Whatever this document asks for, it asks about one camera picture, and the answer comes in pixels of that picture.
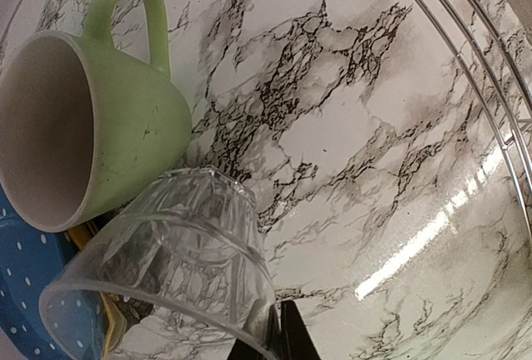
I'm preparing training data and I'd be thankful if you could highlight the pale green mug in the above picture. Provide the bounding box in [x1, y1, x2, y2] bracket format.
[1, 0, 192, 233]

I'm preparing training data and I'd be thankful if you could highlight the wire dish rack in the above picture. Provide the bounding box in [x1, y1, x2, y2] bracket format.
[413, 0, 531, 224]

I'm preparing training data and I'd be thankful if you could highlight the yellow dotted plate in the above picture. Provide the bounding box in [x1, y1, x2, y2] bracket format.
[67, 220, 127, 359]

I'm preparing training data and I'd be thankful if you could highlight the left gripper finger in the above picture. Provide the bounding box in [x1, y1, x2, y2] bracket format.
[228, 300, 320, 360]

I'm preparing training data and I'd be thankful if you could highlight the blue dotted plate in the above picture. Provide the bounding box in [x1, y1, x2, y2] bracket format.
[1, 194, 107, 359]

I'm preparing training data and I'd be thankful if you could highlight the clear glass cup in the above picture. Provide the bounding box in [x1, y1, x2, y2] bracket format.
[39, 167, 276, 359]

